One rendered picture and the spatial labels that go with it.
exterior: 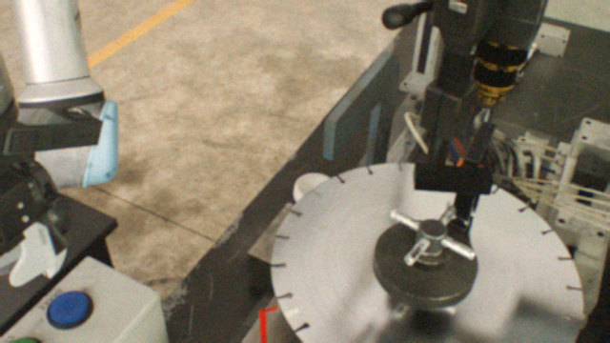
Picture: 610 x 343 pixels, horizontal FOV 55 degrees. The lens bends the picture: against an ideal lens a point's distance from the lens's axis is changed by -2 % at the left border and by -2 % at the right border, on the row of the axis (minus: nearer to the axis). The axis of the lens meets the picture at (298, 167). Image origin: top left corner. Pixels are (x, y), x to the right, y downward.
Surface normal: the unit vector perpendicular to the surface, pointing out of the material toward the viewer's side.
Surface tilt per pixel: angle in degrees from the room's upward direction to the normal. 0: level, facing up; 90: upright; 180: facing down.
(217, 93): 0
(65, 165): 78
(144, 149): 0
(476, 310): 0
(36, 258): 93
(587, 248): 90
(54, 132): 92
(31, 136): 92
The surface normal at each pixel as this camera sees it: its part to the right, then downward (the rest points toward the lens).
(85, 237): 0.02, -0.76
